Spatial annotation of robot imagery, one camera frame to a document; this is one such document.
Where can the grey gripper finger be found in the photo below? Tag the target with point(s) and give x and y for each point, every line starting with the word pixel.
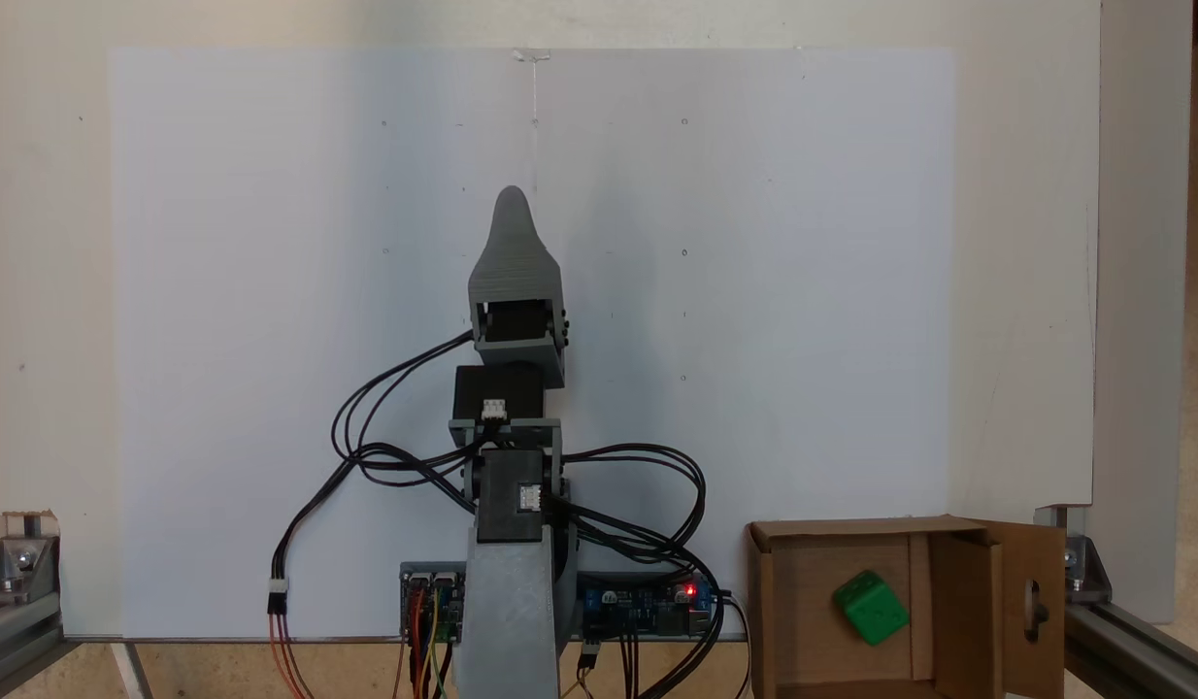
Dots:
pixel 515 257

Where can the green die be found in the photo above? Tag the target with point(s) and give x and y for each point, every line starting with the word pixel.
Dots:
pixel 871 607

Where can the grey printed robot arm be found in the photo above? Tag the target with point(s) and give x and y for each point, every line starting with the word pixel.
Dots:
pixel 512 602

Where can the blue circuit board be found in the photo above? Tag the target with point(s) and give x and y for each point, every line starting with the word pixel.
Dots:
pixel 638 607

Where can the open cardboard box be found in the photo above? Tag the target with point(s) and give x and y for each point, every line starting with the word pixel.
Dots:
pixel 803 621

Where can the metal corner bracket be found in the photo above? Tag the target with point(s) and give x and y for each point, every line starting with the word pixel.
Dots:
pixel 1080 563
pixel 16 563

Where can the aluminium frame post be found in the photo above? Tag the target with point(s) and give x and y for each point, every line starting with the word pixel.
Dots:
pixel 1133 650
pixel 12 631

